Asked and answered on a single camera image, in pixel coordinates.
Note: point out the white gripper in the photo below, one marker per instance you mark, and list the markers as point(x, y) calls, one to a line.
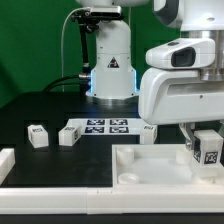
point(172, 90)

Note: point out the white square tabletop with sockets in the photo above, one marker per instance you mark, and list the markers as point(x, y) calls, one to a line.
point(162, 164)

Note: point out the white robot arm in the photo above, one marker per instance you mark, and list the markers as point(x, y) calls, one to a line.
point(112, 78)

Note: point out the white U-shaped obstacle fence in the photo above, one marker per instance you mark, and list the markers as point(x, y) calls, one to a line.
point(118, 199)

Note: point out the white sheet with fiducial tags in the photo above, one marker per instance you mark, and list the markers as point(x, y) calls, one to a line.
point(108, 126)

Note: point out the black camera on stand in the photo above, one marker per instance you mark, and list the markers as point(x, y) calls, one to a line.
point(88, 20)

